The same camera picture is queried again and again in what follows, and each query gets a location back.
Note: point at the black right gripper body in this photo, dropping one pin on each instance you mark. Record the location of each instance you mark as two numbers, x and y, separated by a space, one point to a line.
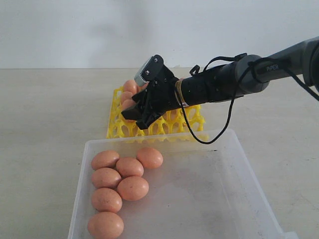
161 92

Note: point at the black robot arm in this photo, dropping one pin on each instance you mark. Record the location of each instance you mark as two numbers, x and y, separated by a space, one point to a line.
241 75

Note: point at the yellow plastic egg tray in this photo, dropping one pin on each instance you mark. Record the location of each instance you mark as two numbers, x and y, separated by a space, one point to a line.
118 127

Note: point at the clear plastic bin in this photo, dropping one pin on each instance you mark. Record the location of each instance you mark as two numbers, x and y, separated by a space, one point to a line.
199 192

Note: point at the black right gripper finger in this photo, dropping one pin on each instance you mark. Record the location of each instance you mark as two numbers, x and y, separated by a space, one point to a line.
140 106
146 118

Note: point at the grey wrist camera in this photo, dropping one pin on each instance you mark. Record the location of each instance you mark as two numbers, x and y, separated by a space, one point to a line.
149 70

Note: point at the brown egg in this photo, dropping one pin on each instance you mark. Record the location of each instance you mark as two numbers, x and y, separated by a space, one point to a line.
130 86
143 87
133 188
129 166
105 225
106 200
106 178
125 96
150 157
107 158
127 103

